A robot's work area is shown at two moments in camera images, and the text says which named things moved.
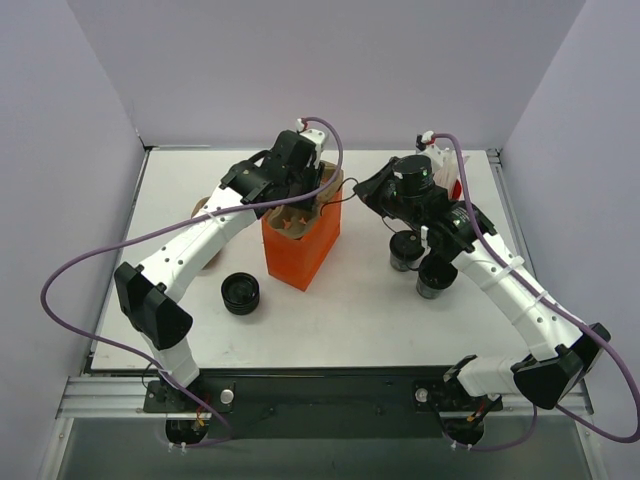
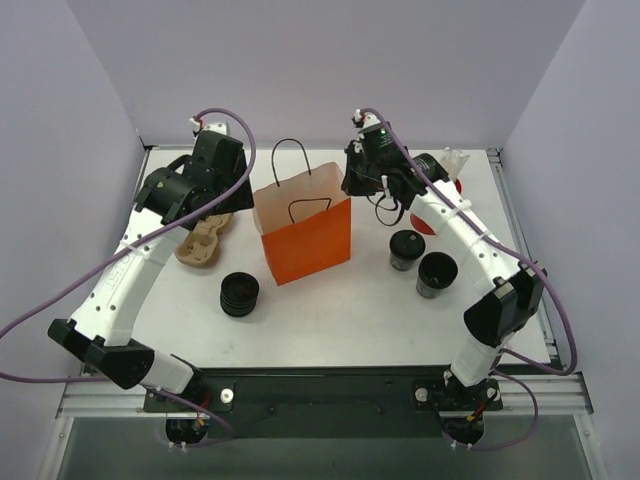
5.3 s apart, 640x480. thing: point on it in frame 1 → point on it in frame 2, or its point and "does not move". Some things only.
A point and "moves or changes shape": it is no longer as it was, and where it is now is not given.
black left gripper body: x=304 y=176 → x=233 y=198
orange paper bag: x=294 y=262 moves or changes shape
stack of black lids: x=240 y=292 does not move
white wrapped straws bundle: x=449 y=172 does not move
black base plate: x=320 y=402 does not move
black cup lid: x=406 y=245 does not move
